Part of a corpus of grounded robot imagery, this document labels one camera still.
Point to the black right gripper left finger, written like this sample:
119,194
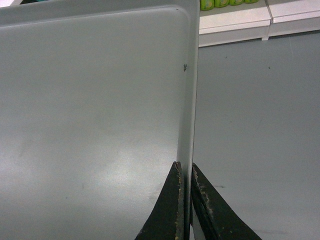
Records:
166,221

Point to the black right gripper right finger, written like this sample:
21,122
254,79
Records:
212,217

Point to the grey rectangular tray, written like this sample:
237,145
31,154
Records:
97,100

